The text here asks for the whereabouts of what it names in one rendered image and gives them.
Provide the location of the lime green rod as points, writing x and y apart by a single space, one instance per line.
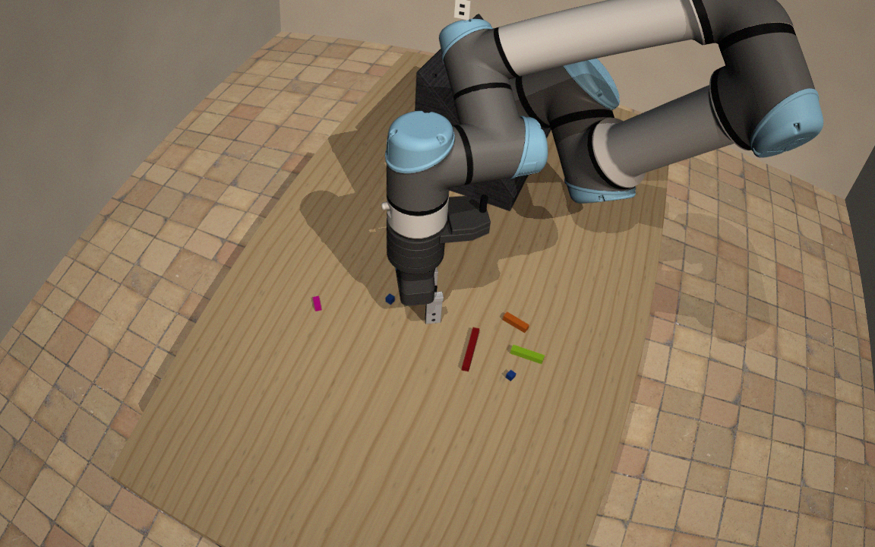
527 354

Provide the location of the orange rod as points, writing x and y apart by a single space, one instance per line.
516 322

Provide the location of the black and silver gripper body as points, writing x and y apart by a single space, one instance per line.
415 244

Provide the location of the dark red rod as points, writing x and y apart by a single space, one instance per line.
470 349

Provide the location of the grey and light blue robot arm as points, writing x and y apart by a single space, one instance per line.
764 97

